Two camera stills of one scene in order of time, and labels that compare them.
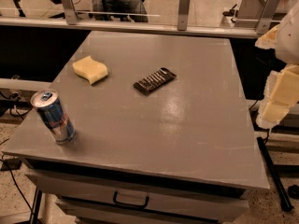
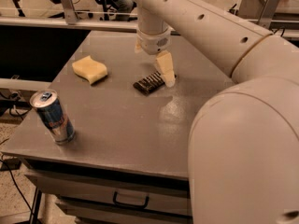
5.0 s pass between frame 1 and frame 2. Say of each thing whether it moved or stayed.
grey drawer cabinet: stayed
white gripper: moved
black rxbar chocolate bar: stayed
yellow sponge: stayed
